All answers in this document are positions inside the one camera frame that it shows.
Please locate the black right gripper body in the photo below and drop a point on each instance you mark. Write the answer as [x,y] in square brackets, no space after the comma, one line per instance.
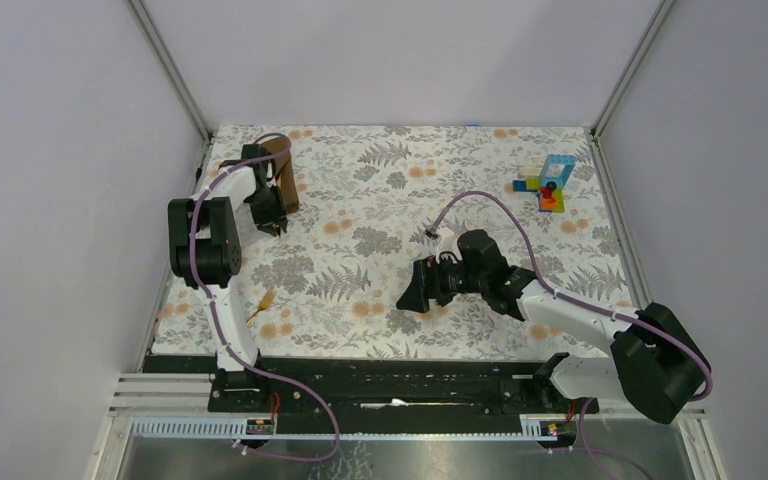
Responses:
[456,278]

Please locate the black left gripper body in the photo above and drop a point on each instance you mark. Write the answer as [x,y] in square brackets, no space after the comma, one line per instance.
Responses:
[266,204]

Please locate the brown cloth napkin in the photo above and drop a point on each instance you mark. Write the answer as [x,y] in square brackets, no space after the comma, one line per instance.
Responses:
[285,175]

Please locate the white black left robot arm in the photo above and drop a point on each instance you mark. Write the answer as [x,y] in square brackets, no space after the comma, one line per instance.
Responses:
[206,252]

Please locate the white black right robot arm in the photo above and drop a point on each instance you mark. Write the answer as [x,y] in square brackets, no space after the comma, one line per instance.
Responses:
[648,361]

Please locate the yellow plastic fork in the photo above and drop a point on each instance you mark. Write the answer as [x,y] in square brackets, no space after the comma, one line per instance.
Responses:
[265,302]

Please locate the floral patterned table mat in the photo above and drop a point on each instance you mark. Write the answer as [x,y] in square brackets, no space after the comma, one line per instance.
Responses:
[366,196]

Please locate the colourful toy block structure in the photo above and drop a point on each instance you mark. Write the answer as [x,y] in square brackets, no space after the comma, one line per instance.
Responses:
[545,177]

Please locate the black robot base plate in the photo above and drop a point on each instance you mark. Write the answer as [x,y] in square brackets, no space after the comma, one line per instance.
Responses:
[386,396]

